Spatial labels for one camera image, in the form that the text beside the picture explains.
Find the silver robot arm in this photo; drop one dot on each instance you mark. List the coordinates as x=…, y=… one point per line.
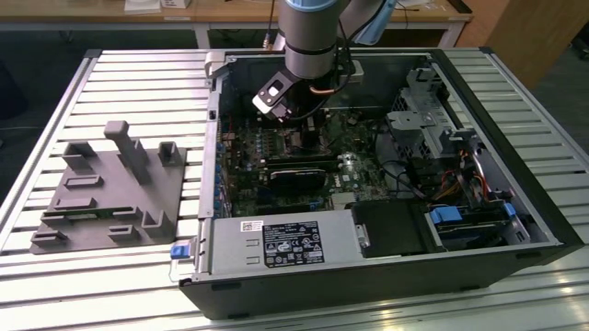
x=309, y=31

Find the CPU socket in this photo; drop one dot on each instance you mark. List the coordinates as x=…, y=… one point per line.
x=290, y=141

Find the grey metal drive cage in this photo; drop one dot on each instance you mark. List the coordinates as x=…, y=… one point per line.
x=409, y=119

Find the black graphics card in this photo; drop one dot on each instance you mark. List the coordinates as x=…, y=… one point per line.
x=297, y=181

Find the green motherboard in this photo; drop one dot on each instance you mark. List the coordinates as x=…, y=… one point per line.
x=364, y=176

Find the small silver heatsink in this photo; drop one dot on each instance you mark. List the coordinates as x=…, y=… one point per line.
x=344, y=200

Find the wooden desk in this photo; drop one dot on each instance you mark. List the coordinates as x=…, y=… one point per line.
x=230, y=13

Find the white paper sheet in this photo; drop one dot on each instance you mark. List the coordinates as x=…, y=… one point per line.
x=428, y=6

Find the black disk bay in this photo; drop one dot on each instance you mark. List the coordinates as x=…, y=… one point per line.
x=392, y=227

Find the white box blue print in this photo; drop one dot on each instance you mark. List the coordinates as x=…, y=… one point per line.
x=177, y=3

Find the flat black object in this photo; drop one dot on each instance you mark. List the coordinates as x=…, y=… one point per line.
x=460, y=5

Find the blue disk carrier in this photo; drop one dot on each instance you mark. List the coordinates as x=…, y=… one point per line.
x=442, y=214

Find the silver power supply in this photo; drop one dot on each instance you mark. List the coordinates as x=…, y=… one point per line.
x=230, y=241

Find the white cardboard box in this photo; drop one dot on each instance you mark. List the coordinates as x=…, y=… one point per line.
x=143, y=6

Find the grey parts rack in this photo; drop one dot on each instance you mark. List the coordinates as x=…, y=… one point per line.
x=115, y=193

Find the wooden cabinet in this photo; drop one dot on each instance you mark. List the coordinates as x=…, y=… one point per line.
x=539, y=34

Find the blue case latch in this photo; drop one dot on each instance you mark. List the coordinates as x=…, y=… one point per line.
x=179, y=251

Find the green RAM stick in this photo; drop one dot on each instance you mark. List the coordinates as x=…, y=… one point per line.
x=103, y=213

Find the black grey PC case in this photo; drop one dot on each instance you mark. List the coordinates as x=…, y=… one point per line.
x=368, y=293

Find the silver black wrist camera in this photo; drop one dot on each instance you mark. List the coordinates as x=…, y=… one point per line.
x=273, y=91

